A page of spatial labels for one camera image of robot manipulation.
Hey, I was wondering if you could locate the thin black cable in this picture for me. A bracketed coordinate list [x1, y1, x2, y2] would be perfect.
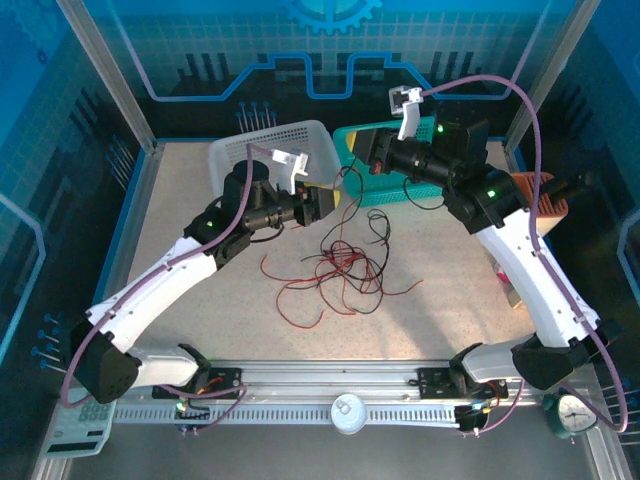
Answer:
[318, 282, 386, 316]
[319, 157, 359, 251]
[344, 243, 387, 297]
[299, 251, 366, 265]
[366, 208, 392, 249]

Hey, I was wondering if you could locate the teal plastic basket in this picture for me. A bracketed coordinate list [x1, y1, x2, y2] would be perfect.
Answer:
[332, 115, 451, 209]

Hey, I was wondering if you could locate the white plastic basket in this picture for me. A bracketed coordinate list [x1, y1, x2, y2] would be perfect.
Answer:
[207, 119, 344, 201]

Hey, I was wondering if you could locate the beige knife block orange top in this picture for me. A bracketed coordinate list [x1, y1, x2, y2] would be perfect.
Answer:
[512, 171, 570, 236]

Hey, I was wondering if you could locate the small black control board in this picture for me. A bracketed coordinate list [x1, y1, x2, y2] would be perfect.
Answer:
[173, 397, 212, 437]
[455, 399, 494, 437]

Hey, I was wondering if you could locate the green alarm clock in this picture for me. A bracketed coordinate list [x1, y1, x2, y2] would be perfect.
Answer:
[541, 392, 600, 441]

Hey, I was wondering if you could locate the white desk calculator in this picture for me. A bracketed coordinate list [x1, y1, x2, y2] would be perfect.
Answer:
[42, 387, 117, 460]

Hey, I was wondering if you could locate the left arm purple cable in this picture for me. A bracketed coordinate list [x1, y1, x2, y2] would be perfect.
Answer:
[60, 143, 281, 436]

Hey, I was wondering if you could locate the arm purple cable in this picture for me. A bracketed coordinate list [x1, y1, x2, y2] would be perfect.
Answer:
[60, 143, 281, 436]
[419, 73, 630, 440]

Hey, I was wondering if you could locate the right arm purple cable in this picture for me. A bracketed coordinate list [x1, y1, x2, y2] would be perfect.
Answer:
[419, 73, 630, 440]

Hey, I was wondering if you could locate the black knife handle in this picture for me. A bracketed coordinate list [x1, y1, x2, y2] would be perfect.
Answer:
[539, 182, 586, 204]
[539, 171, 599, 194]

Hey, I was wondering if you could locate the aluminium frame post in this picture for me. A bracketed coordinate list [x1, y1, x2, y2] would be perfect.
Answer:
[53, 0, 162, 154]
[502, 0, 604, 154]

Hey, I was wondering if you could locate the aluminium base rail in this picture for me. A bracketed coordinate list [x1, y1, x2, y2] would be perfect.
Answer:
[67, 357, 599, 409]

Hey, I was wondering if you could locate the white slotted cable duct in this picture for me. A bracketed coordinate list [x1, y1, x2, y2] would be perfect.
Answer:
[113, 402, 476, 429]

